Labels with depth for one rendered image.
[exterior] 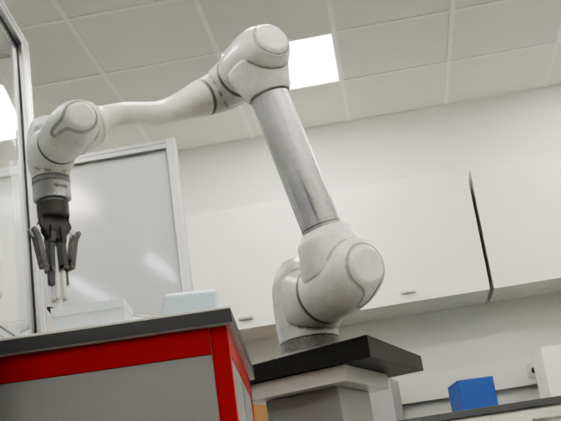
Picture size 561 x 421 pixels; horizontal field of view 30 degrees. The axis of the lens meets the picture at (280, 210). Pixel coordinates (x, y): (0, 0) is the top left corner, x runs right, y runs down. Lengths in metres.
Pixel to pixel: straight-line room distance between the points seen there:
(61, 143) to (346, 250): 0.70
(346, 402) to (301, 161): 0.59
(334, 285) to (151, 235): 1.92
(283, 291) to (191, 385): 0.95
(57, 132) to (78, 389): 0.77
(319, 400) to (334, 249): 0.37
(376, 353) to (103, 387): 0.90
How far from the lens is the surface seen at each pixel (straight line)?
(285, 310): 2.64
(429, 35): 5.61
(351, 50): 5.59
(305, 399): 2.57
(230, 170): 6.44
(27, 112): 3.27
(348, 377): 2.50
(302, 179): 2.56
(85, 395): 1.77
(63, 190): 2.49
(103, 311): 1.83
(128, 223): 4.33
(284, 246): 5.87
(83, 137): 2.35
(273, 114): 2.61
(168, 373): 1.75
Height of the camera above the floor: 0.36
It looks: 18 degrees up
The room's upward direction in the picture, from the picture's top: 8 degrees counter-clockwise
